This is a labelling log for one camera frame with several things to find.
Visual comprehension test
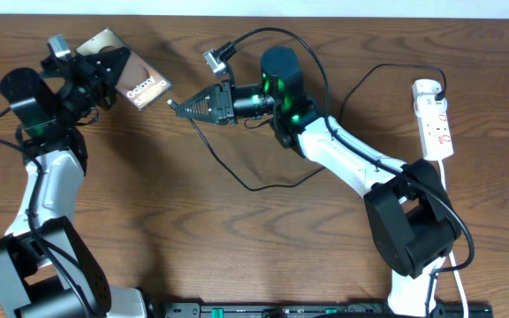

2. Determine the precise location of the white power strip cord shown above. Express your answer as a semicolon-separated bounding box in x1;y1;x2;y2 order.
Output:
437;159;471;318

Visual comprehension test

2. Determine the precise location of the Samsung Galaxy smartphone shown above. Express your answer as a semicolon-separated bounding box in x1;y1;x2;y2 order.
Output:
76;28;171;110

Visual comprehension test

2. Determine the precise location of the black charging cable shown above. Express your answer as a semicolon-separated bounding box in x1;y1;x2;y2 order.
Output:
167;63;448;193

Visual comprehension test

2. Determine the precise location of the white power strip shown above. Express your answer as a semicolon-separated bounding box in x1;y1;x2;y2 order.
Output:
412;79;453;162

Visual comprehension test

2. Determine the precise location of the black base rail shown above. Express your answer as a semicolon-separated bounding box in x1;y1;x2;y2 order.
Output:
161;301;494;318

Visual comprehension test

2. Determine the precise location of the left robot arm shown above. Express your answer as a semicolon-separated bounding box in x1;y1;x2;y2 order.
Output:
0;48;155;317

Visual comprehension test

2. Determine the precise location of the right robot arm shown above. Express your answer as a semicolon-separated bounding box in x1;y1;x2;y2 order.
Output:
169;46;466;317

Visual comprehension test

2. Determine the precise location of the black right camera cable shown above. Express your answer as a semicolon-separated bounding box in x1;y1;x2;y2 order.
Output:
225;26;475;318

